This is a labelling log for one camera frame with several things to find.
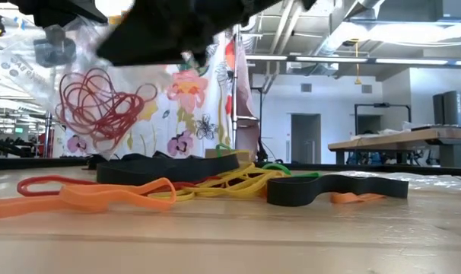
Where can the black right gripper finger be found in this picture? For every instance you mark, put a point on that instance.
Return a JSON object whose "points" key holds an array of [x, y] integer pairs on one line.
{"points": [[177, 53], [147, 30]]}

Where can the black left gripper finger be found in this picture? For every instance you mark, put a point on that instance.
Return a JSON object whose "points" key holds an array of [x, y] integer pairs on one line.
{"points": [[55, 49], [78, 9]]}

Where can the orange rubber band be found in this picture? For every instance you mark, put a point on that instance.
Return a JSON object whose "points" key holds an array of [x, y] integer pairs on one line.
{"points": [[25, 207], [154, 205], [348, 198]]}

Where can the wide black rubber band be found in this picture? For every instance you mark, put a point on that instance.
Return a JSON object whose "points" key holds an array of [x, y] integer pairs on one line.
{"points": [[291, 192], [158, 171]]}

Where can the yellow rubber band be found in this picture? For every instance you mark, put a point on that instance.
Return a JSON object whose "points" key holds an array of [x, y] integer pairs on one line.
{"points": [[234, 182], [177, 196]]}

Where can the floral print curtain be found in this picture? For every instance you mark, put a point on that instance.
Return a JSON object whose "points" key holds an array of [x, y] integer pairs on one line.
{"points": [[188, 91]]}

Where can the floral fabric backdrop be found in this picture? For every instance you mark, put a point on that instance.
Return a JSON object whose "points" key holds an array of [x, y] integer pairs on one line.
{"points": [[235, 95]]}

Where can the pale pink cloth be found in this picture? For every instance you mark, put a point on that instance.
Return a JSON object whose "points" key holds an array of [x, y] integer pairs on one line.
{"points": [[247, 95]]}

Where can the green sign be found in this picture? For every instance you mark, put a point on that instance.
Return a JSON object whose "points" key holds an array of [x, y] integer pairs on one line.
{"points": [[19, 130]]}

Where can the black work gloves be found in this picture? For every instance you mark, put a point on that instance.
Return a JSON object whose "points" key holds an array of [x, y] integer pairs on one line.
{"points": [[139, 156]]}

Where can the ceiling light strip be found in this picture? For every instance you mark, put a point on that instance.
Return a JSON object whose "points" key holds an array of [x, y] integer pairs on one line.
{"points": [[329, 59], [409, 61]]}

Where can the brown cardboard box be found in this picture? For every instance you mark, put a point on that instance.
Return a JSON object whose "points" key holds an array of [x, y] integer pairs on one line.
{"points": [[242, 156]]}

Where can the black light stand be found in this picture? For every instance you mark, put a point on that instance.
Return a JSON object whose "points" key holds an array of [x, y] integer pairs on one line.
{"points": [[261, 146]]}

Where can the double door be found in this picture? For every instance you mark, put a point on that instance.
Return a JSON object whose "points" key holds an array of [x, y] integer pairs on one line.
{"points": [[306, 141]]}

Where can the wooden top workbench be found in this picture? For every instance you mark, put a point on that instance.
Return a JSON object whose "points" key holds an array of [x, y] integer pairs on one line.
{"points": [[386, 144]]}

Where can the grey cylinder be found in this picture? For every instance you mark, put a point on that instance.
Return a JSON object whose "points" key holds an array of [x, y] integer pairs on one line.
{"points": [[438, 110], [453, 110]]}

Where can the black metal stand frame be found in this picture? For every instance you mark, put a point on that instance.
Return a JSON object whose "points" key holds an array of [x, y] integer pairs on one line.
{"points": [[382, 105]]}

